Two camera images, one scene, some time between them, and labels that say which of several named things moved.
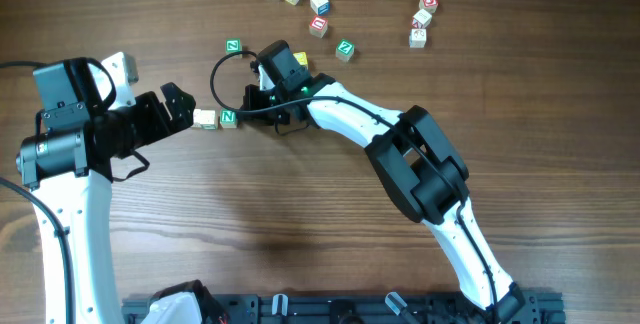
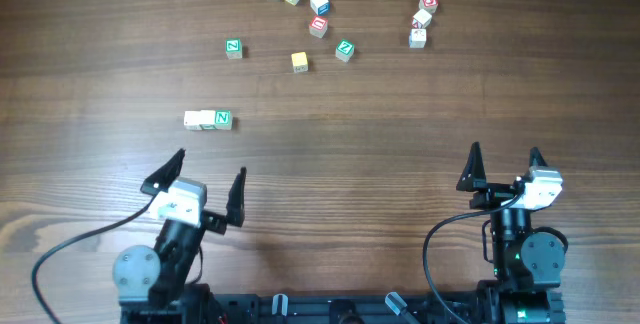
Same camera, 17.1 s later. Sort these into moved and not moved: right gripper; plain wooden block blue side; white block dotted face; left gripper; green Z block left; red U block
Moved: right gripper; left gripper
Not moved: plain wooden block blue side; red U block; white block dotted face; green Z block left
